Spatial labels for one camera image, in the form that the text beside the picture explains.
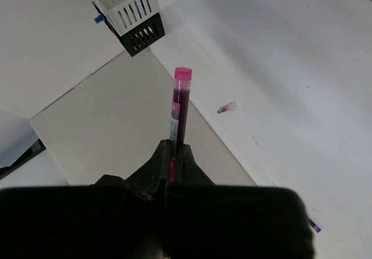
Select clear spray bottle blue cap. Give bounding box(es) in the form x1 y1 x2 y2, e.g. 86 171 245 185
94 14 105 23

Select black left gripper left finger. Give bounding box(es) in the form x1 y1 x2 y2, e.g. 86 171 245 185
1 140 170 258

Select red gel pen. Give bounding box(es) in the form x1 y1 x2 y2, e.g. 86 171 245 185
217 101 238 114
169 67 192 182

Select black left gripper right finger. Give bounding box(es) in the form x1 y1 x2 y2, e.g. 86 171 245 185
162 145 315 258

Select white mesh organizer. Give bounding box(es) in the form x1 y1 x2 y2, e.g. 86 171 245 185
92 0 159 36

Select dark purple gel pen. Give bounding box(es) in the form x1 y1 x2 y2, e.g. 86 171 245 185
309 218 321 233

